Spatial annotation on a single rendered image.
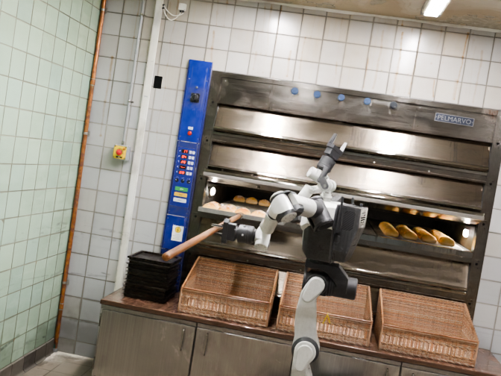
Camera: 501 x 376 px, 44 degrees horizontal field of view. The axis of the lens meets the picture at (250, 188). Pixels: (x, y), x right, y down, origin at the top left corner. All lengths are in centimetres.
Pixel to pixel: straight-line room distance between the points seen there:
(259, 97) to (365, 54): 75
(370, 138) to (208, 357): 173
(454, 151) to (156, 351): 225
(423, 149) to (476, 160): 33
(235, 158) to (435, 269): 149
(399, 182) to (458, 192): 38
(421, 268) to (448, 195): 50
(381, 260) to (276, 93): 130
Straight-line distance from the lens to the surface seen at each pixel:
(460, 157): 422
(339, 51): 422
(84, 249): 453
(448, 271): 428
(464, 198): 423
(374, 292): 426
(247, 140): 420
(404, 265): 423
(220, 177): 407
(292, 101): 420
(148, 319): 388
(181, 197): 425
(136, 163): 435
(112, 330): 397
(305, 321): 333
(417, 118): 422
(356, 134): 417
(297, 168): 416
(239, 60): 426
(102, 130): 445
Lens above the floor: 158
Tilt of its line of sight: 3 degrees down
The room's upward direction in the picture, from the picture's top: 9 degrees clockwise
